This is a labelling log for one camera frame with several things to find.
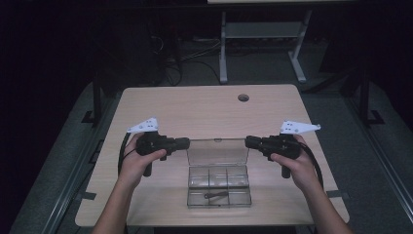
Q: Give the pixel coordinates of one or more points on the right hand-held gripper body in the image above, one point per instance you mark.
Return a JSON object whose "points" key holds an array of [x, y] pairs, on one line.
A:
{"points": [[281, 146]]}

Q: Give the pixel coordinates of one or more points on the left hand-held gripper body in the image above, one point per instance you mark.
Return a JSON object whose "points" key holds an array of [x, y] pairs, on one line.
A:
{"points": [[152, 143]]}

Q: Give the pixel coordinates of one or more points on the clear plastic compartment box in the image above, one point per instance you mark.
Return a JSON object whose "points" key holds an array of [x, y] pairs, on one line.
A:
{"points": [[219, 182]]}

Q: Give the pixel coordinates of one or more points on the person's left hand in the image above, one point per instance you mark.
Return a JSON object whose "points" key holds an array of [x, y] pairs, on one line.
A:
{"points": [[134, 169]]}

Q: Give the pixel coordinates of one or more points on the person's right hand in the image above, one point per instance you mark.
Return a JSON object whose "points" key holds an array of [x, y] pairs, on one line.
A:
{"points": [[302, 172]]}

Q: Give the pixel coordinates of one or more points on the black metal stand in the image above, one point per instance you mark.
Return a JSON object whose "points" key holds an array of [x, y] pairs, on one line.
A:
{"points": [[365, 97], [96, 97]]}

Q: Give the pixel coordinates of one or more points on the grey tape strip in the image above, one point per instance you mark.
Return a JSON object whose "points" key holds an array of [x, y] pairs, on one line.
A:
{"points": [[86, 196], [339, 194]]}

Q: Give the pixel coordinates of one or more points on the grey metal floor rail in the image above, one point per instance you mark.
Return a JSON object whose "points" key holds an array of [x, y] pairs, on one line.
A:
{"points": [[383, 156], [69, 182]]}

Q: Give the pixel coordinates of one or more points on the white desk with metal frame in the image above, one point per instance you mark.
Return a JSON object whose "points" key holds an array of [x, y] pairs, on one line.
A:
{"points": [[263, 30]]}

